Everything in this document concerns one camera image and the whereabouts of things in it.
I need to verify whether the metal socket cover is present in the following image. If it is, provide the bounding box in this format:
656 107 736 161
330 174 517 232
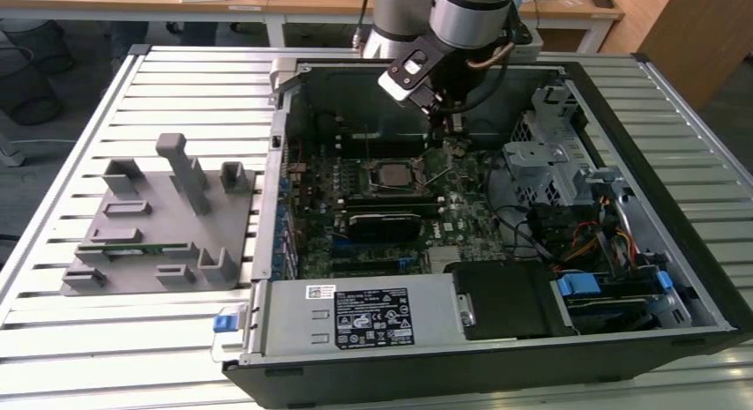
420 140 455 183

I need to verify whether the thin metal locking lever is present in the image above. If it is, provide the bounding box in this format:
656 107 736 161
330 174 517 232
425 164 459 187

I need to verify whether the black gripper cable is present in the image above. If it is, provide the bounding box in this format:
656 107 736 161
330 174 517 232
455 26 513 116

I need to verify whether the grey metal stand foot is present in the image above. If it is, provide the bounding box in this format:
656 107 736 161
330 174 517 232
0 130 26 168

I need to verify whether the silver power supply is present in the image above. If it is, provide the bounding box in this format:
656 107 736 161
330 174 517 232
249 275 475 357

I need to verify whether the wooden cabinet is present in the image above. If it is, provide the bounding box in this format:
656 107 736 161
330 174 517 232
599 0 753 112

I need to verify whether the green ram stick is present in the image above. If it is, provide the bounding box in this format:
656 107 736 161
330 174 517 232
75 242 193 256

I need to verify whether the cpu socket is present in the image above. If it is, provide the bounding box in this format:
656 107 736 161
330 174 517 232
361 157 425 198

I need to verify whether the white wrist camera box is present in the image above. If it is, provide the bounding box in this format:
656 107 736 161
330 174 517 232
377 49 444 103

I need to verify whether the black hard disk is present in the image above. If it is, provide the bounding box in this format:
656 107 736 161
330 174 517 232
561 294 663 336

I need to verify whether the black ram slot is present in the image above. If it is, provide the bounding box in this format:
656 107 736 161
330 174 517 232
347 205 441 215
337 145 431 159
334 135 429 147
344 196 440 206

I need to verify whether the orange yellow wire bundle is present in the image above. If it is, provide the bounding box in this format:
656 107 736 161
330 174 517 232
560 197 642 272

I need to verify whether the black round bin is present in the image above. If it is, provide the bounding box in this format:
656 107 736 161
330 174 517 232
0 46 63 127

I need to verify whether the thin arm base cable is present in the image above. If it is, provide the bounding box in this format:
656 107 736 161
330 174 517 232
351 0 376 50

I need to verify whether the black plastic cover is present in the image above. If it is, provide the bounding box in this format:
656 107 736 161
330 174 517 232
440 259 576 341

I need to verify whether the grey parts rack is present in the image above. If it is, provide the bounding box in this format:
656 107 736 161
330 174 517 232
59 131 260 297

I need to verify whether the green motherboard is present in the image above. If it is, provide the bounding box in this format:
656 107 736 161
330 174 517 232
284 136 519 281

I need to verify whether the blue disk carrier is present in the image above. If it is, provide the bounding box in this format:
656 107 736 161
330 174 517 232
555 272 602 299

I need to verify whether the grey case release latch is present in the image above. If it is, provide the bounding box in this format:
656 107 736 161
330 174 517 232
268 56 312 108

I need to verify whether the black round cable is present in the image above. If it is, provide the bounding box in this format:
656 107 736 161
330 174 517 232
491 205 557 264

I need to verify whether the silver drive cage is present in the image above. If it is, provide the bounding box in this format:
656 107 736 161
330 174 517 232
500 84 619 208

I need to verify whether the black expansion slot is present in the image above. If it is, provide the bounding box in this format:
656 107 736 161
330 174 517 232
328 259 401 273

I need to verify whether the black mesh waste bin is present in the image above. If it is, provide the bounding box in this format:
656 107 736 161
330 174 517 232
0 19 75 76

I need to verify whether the black pc case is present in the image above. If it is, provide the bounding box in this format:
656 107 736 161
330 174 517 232
220 52 753 410

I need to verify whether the copper coloured hose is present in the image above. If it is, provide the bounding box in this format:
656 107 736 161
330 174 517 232
465 41 513 71

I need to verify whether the silver chipset heatsink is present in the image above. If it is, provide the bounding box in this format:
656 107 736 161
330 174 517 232
427 245 464 270

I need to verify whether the black graphics card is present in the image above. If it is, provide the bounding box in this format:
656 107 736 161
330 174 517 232
344 211 423 244

